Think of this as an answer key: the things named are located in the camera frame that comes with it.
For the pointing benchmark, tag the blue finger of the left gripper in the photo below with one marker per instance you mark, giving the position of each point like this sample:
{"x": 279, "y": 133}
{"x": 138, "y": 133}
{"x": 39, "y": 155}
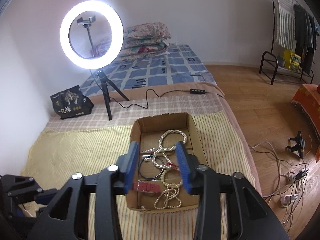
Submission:
{"x": 43, "y": 199}

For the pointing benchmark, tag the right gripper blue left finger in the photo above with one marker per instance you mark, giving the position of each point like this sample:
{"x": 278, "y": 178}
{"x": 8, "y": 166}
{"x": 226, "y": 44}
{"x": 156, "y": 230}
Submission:
{"x": 66, "y": 215}

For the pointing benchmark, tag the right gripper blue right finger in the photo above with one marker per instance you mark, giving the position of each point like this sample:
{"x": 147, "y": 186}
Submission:
{"x": 248, "y": 215}

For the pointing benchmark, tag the dark blue bangle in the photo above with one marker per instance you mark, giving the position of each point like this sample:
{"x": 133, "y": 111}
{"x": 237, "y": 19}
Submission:
{"x": 148, "y": 171}

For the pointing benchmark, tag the small pearl strand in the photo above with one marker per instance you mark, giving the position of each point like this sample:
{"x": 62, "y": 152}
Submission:
{"x": 172, "y": 190}

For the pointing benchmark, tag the pearl earrings pair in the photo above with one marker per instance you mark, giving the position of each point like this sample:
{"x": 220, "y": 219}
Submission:
{"x": 146, "y": 154}

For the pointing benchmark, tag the white power strip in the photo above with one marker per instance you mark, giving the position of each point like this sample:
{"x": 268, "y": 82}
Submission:
{"x": 297, "y": 183}

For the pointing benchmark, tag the yellow striped cloth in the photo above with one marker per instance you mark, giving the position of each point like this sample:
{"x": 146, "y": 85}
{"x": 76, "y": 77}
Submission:
{"x": 55, "y": 156}

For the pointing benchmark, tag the black floor clamp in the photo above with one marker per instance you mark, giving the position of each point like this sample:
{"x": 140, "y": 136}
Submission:
{"x": 299, "y": 146}

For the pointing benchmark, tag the brown cardboard box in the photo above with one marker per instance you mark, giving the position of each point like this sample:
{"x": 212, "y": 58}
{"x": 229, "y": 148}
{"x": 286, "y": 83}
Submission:
{"x": 165, "y": 159}

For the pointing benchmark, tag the black snack bag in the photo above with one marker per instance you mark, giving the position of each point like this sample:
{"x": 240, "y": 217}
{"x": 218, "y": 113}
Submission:
{"x": 71, "y": 103}

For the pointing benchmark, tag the beige plaid blanket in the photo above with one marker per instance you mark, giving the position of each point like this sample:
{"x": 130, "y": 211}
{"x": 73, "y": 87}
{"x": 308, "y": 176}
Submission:
{"x": 193, "y": 98}

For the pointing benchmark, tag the black tripod stand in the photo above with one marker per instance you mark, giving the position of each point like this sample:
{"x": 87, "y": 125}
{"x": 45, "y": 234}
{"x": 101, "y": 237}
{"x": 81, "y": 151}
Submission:
{"x": 103, "y": 82}

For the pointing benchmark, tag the orange patterned cloth box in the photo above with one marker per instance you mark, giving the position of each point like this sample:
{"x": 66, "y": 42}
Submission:
{"x": 307, "y": 96}

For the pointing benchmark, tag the black clothes rack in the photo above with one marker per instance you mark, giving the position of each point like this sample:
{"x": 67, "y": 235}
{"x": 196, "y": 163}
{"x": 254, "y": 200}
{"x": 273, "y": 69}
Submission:
{"x": 272, "y": 62}

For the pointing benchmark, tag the yellow box on rack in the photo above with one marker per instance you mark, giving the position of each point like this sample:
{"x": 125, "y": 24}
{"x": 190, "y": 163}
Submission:
{"x": 292, "y": 60}

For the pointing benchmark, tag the blue checked mattress sheet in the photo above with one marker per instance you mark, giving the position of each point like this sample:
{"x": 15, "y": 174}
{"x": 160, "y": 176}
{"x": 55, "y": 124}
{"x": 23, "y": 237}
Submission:
{"x": 180, "y": 65}

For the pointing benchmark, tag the phone holder clamp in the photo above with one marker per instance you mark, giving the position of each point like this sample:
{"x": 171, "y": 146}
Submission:
{"x": 89, "y": 21}

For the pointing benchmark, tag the folded floral quilt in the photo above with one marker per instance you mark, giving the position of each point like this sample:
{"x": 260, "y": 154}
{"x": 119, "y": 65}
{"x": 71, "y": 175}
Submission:
{"x": 144, "y": 40}

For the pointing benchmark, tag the dark hanging clothes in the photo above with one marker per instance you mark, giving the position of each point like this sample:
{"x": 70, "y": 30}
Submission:
{"x": 305, "y": 37}

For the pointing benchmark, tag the striped hanging towel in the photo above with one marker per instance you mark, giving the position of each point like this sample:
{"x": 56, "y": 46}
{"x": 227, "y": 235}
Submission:
{"x": 285, "y": 24}

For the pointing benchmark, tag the white ring light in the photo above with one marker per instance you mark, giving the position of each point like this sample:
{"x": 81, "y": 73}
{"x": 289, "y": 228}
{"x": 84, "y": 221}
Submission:
{"x": 95, "y": 46}

